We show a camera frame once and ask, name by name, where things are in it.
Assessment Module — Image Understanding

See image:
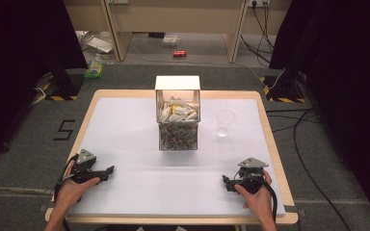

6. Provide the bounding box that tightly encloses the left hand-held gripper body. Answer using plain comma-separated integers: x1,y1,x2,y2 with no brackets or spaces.
65,148,103,186

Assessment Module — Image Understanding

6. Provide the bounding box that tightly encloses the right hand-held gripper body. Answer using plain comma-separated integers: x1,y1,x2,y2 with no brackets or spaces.
233,157,273,195

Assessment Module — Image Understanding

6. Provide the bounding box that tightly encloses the person's right hand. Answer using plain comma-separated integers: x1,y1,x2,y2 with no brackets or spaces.
234,168,274,214

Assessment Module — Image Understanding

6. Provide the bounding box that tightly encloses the person's left hand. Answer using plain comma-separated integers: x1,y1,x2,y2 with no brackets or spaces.
55,159,101,210

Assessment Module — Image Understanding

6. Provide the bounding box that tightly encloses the white table sheet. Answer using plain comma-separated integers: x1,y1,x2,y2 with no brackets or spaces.
66,96,287,217

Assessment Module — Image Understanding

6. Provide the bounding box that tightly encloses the wooden table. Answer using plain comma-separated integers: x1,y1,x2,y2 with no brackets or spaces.
44,89,300,226

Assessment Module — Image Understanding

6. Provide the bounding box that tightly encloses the clear plastic cup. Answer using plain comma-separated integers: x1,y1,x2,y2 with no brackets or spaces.
215,109,237,139

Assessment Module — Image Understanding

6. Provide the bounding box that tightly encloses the pile of dark packets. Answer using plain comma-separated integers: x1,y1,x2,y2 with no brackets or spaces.
159,122,198,151

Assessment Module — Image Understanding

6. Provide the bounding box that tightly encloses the stand base with hazard tape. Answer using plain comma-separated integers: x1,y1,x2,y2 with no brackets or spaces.
41,70,85,102
259,74,306,104

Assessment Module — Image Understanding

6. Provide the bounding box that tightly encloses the pile of white yellow packets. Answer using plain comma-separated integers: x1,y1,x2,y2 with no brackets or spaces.
158,96,200,123

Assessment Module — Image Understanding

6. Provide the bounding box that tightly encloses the green plastic packet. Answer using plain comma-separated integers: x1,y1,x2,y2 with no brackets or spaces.
83,53,106,80

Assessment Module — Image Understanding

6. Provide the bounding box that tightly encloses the clear box with white lid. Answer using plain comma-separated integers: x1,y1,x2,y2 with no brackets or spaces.
154,75,202,152

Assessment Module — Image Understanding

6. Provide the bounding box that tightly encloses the black curtain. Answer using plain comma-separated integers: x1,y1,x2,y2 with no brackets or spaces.
268,0,370,231
0,0,89,166

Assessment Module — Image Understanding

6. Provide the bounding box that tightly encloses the crumpled white wrapping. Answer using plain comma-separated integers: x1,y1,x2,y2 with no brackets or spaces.
75,30,116,55

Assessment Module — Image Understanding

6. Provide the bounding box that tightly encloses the clear plastic bag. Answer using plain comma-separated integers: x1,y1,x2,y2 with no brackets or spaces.
161,34,181,49

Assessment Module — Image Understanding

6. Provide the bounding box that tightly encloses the light wooden desk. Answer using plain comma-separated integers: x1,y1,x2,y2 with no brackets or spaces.
62,0,294,64

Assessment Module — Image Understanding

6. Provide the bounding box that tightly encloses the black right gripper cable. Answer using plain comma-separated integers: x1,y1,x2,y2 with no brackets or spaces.
262,178,278,224

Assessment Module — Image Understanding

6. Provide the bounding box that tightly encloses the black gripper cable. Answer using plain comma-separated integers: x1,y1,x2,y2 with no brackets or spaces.
262,178,278,224
53,153,79,231

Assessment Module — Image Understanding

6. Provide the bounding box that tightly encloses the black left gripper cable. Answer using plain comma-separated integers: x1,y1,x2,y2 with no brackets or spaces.
53,153,79,231

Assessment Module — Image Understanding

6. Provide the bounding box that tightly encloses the black floor cable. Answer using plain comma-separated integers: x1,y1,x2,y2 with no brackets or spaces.
265,108,355,231

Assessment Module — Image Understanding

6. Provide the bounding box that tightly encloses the white floor cable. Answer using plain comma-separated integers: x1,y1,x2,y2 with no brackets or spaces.
28,86,48,110

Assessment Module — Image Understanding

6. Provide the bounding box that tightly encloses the black power cables bundle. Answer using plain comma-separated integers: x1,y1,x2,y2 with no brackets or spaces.
239,2,277,64

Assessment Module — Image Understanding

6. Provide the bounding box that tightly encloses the white wall socket strip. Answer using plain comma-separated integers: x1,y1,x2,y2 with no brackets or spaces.
247,0,272,9

